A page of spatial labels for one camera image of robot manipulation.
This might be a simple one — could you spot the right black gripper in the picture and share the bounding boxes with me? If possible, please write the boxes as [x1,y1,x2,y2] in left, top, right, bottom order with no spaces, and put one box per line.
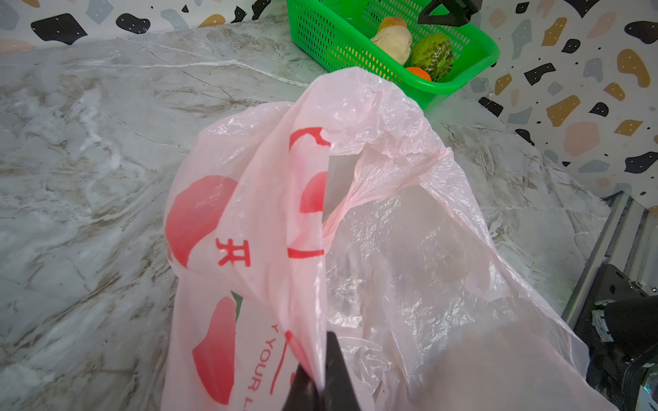
[417,0,483,27]

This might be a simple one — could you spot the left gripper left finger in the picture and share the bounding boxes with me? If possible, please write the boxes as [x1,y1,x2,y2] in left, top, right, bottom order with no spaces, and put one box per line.
[282,365,321,411]

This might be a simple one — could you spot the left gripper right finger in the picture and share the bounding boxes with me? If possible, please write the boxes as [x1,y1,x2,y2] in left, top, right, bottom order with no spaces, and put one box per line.
[323,332,361,411]

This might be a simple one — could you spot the green fruit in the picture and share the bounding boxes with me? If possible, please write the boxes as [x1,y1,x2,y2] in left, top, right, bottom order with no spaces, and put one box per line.
[408,34,455,82]

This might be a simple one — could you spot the peach yellow red fruit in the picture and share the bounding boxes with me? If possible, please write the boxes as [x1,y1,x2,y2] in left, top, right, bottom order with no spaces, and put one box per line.
[378,16,407,32]

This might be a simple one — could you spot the orange tangerine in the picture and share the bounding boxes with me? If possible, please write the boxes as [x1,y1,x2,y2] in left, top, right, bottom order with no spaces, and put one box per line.
[407,67,432,82]

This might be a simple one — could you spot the green plastic basket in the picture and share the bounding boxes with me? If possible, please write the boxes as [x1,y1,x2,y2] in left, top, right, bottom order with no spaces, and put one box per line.
[287,1,500,109]

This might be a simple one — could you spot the pink plastic bag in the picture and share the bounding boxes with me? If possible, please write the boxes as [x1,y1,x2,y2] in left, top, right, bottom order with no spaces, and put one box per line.
[161,68,612,410]

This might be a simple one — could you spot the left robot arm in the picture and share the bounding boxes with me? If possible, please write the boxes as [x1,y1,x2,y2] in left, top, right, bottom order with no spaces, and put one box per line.
[284,264,657,410]

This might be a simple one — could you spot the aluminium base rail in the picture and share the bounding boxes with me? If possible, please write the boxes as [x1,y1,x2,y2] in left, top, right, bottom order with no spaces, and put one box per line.
[562,192,657,328]

